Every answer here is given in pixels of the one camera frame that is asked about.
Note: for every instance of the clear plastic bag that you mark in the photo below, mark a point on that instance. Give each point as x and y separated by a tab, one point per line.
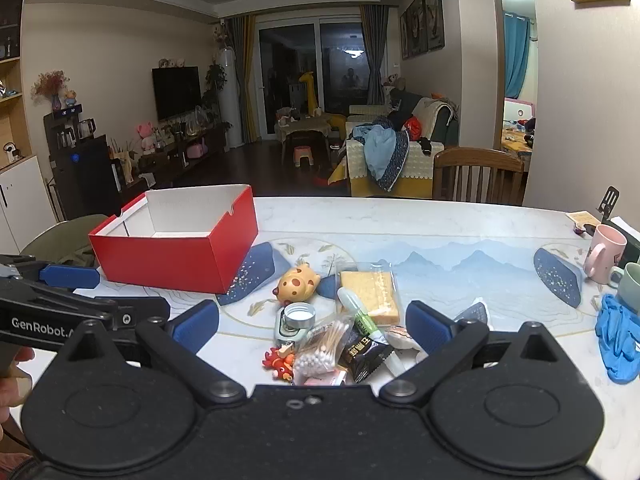
198	117

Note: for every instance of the yellow giraffe toy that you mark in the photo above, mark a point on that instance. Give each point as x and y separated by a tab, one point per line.
310	90

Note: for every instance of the yellow sponge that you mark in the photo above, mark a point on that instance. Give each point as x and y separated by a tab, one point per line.
370	295

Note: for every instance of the beige small box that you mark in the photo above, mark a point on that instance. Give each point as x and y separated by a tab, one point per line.
582	217

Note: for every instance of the white blue packet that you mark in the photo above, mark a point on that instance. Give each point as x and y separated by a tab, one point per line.
475	310

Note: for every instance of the pink plush toy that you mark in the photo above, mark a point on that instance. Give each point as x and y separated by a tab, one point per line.
146	137

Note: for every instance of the bag of cotton swabs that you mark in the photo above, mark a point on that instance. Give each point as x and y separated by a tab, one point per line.
320	355

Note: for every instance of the black spatula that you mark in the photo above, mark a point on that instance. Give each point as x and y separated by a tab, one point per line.
611	197

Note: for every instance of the black small cloth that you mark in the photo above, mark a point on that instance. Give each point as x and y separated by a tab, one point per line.
425	146

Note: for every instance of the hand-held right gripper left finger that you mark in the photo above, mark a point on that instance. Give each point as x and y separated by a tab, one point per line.
200	322

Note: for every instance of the white storage cabinet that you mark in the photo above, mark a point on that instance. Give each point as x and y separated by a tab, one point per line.
20	195

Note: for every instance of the blue rubber gloves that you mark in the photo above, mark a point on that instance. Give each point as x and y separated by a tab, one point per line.
617	340

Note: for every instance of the person's left hand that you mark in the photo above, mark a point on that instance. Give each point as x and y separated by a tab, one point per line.
12	390

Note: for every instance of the pink packet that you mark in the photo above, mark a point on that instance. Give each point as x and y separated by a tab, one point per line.
325	379

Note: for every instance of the wooden sofa with cream cover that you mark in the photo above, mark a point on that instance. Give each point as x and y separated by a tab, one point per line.
415	175

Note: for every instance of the pink stool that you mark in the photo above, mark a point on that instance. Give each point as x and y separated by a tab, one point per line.
302	152

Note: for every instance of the dark wooden television cabinet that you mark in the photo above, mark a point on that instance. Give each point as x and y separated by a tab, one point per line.
170	160

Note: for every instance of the beige wooden figurine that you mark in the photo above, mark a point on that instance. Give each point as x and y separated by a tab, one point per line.
124	162

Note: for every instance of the pink mug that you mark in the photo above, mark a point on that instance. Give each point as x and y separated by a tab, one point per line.
602	255

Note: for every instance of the black television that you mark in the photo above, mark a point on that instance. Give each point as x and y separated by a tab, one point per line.
175	92

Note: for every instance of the green mug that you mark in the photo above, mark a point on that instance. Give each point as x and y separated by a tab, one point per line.
630	282

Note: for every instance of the dark green sofa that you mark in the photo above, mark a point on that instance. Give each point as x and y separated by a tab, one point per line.
445	130

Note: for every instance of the dark framed picture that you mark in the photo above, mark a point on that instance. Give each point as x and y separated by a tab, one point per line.
404	35
417	22
434	12

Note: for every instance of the olive green jacket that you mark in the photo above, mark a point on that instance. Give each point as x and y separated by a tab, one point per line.
55	240

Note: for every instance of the glass sliding door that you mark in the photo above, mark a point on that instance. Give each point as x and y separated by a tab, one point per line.
290	60

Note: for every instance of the pink small bag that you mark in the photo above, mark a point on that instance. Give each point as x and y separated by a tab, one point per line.
197	150

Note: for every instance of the cluttered yellow table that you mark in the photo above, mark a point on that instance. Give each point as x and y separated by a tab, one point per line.
517	142

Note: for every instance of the white cardboard box red edges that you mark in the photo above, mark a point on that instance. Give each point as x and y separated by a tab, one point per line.
165	260

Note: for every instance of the white standing air conditioner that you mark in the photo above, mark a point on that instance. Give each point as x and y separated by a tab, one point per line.
230	100

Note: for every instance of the light blue correction tape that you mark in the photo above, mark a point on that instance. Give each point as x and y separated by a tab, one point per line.
281	336

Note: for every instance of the black snack packet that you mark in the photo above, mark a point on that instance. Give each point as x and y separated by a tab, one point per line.
362	355

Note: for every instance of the green white glue pen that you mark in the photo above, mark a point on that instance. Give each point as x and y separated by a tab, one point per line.
350	302

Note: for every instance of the white wrapped snack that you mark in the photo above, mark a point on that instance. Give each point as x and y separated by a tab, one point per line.
400	340

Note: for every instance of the teal curtain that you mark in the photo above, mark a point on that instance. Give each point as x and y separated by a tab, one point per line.
515	55

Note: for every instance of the wooden chair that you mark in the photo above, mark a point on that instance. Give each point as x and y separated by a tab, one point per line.
475	157

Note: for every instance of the black water dispenser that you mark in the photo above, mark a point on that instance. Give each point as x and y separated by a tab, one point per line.
85	175

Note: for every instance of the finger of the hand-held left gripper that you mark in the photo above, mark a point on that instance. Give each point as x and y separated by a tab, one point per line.
70	277
145	307

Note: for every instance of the glass kettle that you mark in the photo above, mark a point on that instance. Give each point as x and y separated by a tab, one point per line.
86	129

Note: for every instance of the red orange bag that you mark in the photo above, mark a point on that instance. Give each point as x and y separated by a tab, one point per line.
415	129

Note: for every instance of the green trailing plant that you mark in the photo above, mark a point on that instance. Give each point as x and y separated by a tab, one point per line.
216	77

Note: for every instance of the yellow hamster toy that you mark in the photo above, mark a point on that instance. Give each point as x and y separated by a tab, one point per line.
297	285

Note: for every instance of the pile of clothes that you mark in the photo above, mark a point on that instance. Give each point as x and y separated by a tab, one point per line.
382	155

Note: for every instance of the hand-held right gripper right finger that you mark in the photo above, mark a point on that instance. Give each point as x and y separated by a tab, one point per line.
425	321

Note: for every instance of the dark green box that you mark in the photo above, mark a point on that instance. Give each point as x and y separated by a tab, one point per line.
631	240

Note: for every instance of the red crab toy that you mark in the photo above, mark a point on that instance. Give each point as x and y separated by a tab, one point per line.
280	365

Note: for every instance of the dried flower bouquet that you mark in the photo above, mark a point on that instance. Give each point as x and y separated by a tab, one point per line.
50	82

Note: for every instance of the coffee table with cloth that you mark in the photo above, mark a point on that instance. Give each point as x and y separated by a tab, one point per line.
302	127

